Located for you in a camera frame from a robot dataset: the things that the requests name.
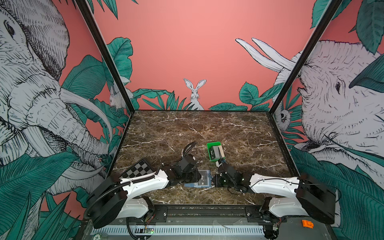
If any blue leather card holder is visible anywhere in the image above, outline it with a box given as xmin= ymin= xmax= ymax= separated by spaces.
xmin=184 ymin=170 xmax=212 ymax=188

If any black VIP credit card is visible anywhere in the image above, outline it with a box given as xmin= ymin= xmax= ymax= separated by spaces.
xmin=198 ymin=175 xmax=212 ymax=188

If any green plastic card tray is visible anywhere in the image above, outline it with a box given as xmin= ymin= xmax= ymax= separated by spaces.
xmin=207 ymin=142 xmax=226 ymax=162

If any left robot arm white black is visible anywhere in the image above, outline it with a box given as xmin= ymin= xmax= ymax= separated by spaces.
xmin=84 ymin=154 xmax=202 ymax=229

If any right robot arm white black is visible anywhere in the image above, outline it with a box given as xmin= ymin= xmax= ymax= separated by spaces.
xmin=212 ymin=160 xmax=336 ymax=225

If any black white checkerboard plate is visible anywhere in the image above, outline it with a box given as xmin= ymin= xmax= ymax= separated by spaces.
xmin=120 ymin=159 xmax=154 ymax=179

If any green lit circuit board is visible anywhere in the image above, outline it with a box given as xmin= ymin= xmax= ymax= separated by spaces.
xmin=145 ymin=228 xmax=155 ymax=234

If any orange connector clip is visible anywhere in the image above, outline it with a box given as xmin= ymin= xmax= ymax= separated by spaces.
xmin=302 ymin=220 xmax=314 ymax=229

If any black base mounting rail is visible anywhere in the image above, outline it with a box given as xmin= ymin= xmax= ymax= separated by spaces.
xmin=92 ymin=204 xmax=303 ymax=229

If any white slotted cable duct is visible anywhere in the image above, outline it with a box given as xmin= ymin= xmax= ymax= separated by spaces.
xmin=90 ymin=225 xmax=265 ymax=236

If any black left frame post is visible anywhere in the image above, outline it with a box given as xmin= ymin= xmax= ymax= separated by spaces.
xmin=76 ymin=0 xmax=135 ymax=114

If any black frame post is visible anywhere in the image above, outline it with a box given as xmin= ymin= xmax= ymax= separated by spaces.
xmin=76 ymin=0 xmax=135 ymax=114
xmin=269 ymin=0 xmax=342 ymax=115

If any black right frame post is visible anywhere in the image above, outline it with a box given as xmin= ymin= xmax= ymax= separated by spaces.
xmin=269 ymin=0 xmax=342 ymax=115

